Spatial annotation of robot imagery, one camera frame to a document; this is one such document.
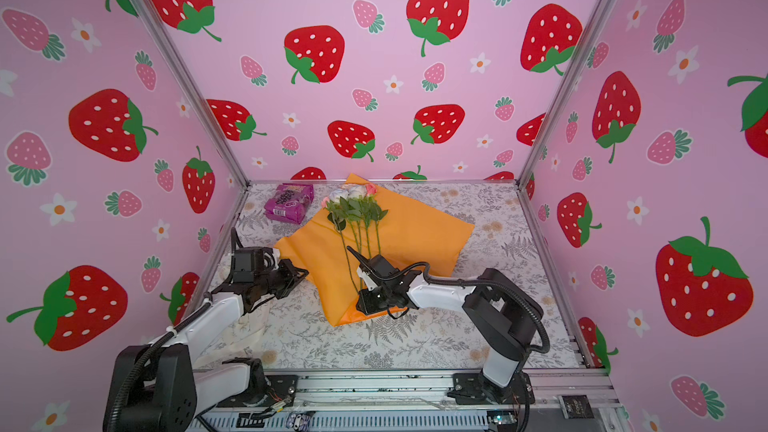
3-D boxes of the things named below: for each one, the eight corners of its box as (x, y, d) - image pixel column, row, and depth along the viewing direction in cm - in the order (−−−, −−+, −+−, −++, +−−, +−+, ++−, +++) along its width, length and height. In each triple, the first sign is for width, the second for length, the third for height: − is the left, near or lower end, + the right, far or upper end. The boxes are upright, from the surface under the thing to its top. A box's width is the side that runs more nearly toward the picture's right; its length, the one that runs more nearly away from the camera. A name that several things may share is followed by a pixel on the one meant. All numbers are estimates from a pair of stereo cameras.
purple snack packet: (266, 221, 111) (260, 210, 106) (285, 189, 121) (281, 178, 116) (299, 227, 109) (294, 216, 104) (316, 194, 119) (312, 183, 114)
